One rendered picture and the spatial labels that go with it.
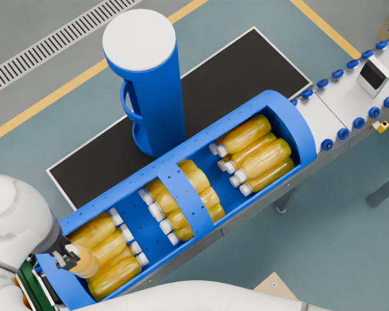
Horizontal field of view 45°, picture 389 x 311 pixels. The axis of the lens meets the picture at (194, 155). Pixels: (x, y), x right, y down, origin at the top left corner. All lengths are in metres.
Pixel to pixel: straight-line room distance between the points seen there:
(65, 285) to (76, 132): 1.63
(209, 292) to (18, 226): 0.30
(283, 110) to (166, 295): 0.90
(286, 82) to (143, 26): 1.17
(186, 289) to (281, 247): 1.93
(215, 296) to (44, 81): 2.55
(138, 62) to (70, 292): 0.86
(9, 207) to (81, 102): 2.25
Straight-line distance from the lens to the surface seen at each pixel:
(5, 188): 0.74
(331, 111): 1.85
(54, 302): 1.54
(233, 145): 1.50
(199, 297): 0.67
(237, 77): 2.77
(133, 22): 1.88
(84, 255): 1.17
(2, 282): 0.77
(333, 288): 2.61
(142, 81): 1.82
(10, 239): 0.76
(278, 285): 1.48
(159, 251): 1.56
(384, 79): 1.80
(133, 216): 1.60
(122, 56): 1.80
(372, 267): 2.69
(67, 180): 2.60
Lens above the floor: 2.51
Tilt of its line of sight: 68 degrees down
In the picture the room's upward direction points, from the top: 3 degrees counter-clockwise
